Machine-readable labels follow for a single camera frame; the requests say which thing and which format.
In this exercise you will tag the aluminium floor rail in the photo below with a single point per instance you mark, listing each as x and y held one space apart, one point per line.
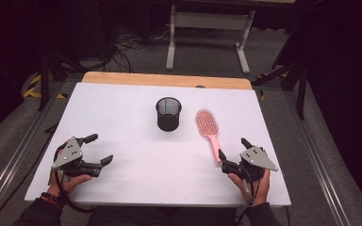
314 163
15 157

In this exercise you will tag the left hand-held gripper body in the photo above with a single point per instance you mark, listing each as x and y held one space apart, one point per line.
67 155

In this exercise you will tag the wooden table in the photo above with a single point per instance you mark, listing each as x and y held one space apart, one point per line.
157 79

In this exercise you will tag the white table cover sheet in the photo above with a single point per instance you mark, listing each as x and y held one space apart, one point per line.
132 175

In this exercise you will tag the black mesh pen holder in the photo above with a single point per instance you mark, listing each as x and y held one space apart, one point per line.
168 121

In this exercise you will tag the black metal stand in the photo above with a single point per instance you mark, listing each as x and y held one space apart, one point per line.
45 84
301 94

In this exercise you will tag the person's left hand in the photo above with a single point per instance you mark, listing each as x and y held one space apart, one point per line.
70 182

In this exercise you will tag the dark round table grommet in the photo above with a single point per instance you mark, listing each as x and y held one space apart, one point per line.
200 86

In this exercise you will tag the yellow black hazard tape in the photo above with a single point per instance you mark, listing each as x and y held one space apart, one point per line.
31 93

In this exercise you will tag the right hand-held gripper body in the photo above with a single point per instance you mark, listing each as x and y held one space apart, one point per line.
257 158

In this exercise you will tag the person's right hand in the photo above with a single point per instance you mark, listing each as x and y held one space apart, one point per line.
259 190

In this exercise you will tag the pink hairbrush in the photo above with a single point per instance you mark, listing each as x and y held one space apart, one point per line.
206 124

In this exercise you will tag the grey metal desk frame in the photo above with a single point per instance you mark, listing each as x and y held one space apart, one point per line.
212 21

